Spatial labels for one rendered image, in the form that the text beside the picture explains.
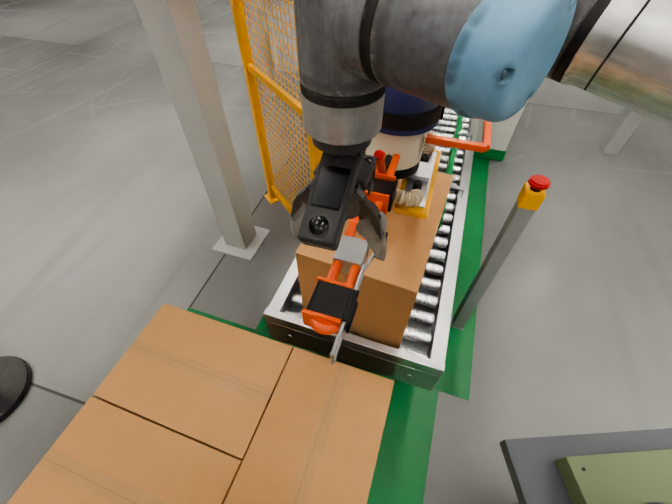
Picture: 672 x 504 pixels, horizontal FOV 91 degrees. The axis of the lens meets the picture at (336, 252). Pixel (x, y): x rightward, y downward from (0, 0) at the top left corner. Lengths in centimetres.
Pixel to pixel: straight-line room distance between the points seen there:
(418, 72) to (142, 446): 131
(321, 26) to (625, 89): 26
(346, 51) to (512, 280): 222
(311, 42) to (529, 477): 106
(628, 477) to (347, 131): 105
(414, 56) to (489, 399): 184
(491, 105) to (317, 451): 112
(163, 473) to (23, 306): 174
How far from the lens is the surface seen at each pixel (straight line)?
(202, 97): 179
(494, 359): 209
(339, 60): 33
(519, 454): 113
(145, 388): 145
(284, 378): 130
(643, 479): 120
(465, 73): 27
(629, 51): 38
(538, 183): 136
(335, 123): 36
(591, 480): 113
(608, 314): 260
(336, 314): 60
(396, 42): 29
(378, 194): 82
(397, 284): 100
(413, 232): 115
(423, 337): 139
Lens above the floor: 176
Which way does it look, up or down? 50 degrees down
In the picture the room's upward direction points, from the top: straight up
